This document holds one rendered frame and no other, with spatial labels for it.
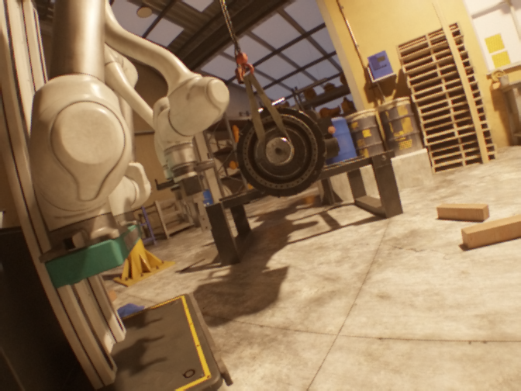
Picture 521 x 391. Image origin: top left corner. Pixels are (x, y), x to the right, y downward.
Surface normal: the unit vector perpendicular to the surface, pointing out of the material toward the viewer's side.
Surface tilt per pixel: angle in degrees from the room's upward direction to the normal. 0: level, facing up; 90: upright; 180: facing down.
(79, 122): 96
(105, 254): 90
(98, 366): 90
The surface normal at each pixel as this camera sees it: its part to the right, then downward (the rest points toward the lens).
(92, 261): 0.39, -0.05
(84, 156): 0.74, -0.13
